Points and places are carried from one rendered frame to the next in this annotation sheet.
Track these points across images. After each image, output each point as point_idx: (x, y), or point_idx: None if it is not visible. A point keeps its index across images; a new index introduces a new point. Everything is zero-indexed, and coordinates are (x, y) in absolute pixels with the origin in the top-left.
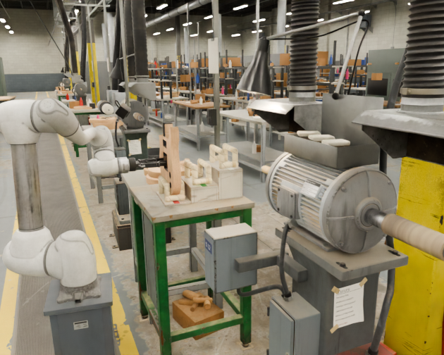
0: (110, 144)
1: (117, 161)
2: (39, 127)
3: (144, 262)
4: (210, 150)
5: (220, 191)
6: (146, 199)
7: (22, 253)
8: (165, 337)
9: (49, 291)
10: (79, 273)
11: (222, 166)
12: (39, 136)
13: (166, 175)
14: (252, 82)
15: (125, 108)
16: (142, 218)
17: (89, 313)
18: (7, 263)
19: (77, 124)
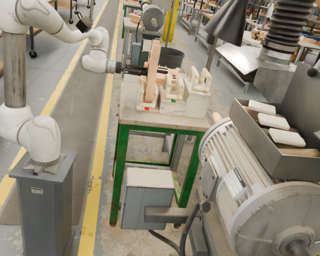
0: (104, 45)
1: (105, 62)
2: (23, 20)
3: None
4: (190, 70)
5: (186, 109)
6: (126, 98)
7: (3, 123)
8: (115, 205)
9: (24, 155)
10: (41, 153)
11: (193, 89)
12: (27, 29)
13: (146, 83)
14: (220, 26)
15: (86, 22)
16: None
17: (44, 184)
18: None
19: (60, 25)
